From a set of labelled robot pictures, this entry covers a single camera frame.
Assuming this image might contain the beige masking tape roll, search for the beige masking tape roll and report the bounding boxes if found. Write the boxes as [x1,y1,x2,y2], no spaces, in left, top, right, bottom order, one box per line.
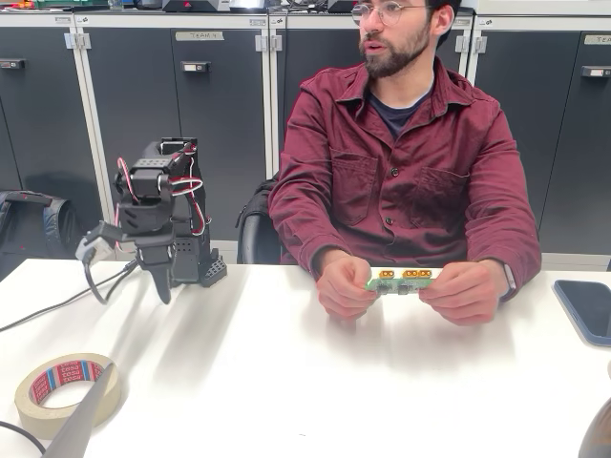
[13,352,122,440]

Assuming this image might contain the dark grey cabinet door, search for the dark grey cabinet door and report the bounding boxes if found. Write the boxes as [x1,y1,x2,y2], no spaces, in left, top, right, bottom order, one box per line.
[0,27,104,220]
[170,28,266,242]
[81,27,185,192]
[537,31,611,255]
[472,31,582,238]
[275,28,369,163]

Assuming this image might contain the bearded man maroon shirt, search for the bearded man maroon shirt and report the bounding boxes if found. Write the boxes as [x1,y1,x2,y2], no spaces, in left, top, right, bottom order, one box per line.
[268,0,542,273]

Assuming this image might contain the man's left forearm maroon sleeve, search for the man's left forearm maroon sleeve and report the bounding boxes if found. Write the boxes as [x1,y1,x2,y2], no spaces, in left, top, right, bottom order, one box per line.
[470,204,542,302]

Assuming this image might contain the thick black cable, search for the thick black cable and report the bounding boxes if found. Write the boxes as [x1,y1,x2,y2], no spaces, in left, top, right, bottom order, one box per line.
[0,422,47,455]

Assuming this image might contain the round metal eyeglasses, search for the round metal eyeglasses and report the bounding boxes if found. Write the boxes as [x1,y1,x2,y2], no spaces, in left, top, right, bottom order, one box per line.
[350,1,432,28]

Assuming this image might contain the man's right hand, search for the man's right hand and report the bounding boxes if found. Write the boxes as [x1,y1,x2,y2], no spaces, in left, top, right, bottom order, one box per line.
[316,250,378,320]

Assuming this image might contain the red white servo wires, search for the red white servo wires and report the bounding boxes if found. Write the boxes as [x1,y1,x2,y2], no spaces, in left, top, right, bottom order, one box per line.
[116,142,211,239]

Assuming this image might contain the green circuit board yellow connectors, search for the green circuit board yellow connectors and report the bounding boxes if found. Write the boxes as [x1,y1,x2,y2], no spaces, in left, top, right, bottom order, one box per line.
[365,267,438,296]

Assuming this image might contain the black camera cable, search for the black camera cable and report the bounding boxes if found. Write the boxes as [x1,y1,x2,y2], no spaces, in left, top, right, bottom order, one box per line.
[83,252,140,306]

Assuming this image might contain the black chair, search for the black chair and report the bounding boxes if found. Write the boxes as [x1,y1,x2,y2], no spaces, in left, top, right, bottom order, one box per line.
[235,174,284,265]

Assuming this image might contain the dark rounded object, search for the dark rounded object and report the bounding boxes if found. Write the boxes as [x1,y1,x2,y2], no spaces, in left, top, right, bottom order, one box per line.
[578,398,611,458]

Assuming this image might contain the thin black table cable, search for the thin black table cable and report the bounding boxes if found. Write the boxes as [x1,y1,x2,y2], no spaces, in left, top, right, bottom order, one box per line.
[0,266,130,334]

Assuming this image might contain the man's left hand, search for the man's left hand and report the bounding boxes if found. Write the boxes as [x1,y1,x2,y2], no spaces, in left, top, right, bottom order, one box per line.
[418,260,510,327]

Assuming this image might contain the dark blue smartphone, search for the dark blue smartphone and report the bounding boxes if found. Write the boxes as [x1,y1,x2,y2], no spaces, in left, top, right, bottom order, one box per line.
[553,280,611,347]

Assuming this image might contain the grey wristwatch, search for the grey wristwatch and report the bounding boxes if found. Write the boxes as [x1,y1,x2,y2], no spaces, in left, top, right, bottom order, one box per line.
[500,261,518,301]

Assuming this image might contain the man's right forearm maroon sleeve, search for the man's right forearm maroon sleeve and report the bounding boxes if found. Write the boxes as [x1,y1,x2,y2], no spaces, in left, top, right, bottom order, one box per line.
[268,190,365,281]

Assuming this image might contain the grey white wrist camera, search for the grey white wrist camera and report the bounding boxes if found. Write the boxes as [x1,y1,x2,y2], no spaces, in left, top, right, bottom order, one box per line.
[74,220,120,263]

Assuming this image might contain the dark backpack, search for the dark backpack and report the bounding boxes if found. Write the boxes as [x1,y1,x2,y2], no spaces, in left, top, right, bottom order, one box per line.
[0,190,85,282]

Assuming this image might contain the light grey cabinet frame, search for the light grey cabinet frame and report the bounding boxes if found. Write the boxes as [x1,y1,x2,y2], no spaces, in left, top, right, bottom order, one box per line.
[0,10,611,271]

